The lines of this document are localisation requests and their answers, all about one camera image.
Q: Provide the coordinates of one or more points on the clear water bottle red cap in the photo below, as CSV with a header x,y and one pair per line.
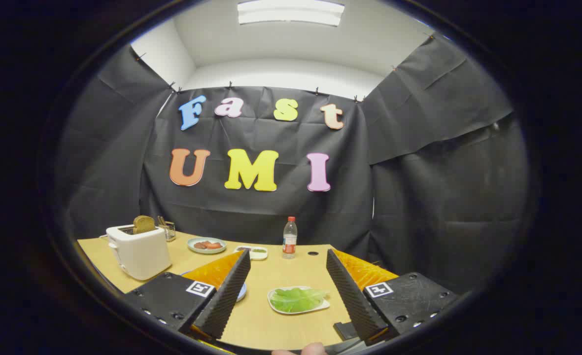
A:
x,y
290,241

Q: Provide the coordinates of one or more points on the green lettuce leaf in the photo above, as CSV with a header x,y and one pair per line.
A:
x,y
298,299

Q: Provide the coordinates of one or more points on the brown toast slice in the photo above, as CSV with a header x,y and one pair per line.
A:
x,y
144,224

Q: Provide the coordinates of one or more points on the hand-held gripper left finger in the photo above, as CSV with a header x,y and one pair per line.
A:
x,y
229,291

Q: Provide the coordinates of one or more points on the blue round plate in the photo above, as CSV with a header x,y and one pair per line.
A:
x,y
242,292

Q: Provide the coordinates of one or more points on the white toaster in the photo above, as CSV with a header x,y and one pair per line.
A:
x,y
140,251

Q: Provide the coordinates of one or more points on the ceiling light panel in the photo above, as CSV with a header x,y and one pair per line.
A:
x,y
290,12

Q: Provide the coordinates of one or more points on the pale green round plate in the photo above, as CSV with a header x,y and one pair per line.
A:
x,y
194,250

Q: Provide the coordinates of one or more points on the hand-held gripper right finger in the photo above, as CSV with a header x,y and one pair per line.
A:
x,y
350,296

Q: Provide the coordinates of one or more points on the red tomato slice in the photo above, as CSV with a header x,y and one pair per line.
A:
x,y
213,245

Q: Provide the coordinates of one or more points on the black backdrop cloth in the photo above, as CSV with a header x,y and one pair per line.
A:
x,y
419,207

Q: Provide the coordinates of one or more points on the white divided condiment tray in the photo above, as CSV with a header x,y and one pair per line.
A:
x,y
258,253

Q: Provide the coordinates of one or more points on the white rectangular plate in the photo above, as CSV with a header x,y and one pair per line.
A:
x,y
276,308

